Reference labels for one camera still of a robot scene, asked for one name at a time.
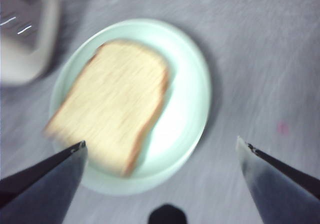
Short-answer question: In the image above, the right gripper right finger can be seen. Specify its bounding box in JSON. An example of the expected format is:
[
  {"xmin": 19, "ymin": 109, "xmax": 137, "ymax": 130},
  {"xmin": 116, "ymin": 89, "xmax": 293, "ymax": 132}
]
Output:
[{"xmin": 235, "ymin": 135, "xmax": 320, "ymax": 224}]

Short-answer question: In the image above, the pale green round plate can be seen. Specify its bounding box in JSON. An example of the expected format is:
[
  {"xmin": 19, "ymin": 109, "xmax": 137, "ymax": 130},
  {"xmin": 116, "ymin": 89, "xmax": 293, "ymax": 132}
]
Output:
[{"xmin": 48, "ymin": 18, "xmax": 213, "ymax": 197}]

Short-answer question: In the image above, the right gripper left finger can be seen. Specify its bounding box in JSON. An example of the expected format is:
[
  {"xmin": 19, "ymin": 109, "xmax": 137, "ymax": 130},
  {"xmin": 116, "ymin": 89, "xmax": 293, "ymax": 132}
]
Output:
[{"xmin": 0, "ymin": 140, "xmax": 89, "ymax": 224}]

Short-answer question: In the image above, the black rounded object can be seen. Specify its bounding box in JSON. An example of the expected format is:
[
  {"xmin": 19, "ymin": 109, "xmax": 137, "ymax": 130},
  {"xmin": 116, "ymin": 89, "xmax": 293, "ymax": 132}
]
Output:
[{"xmin": 148, "ymin": 203, "xmax": 187, "ymax": 224}]

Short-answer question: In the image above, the toasted bread slice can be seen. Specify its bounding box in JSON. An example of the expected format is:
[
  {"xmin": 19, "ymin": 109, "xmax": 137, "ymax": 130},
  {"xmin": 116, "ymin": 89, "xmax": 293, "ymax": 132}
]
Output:
[{"xmin": 43, "ymin": 39, "xmax": 170, "ymax": 179}]

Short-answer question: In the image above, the cream two-slot toaster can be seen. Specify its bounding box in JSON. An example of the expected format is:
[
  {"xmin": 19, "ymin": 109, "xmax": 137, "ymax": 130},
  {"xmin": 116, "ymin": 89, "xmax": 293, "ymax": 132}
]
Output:
[{"xmin": 0, "ymin": 0, "xmax": 61, "ymax": 88}]

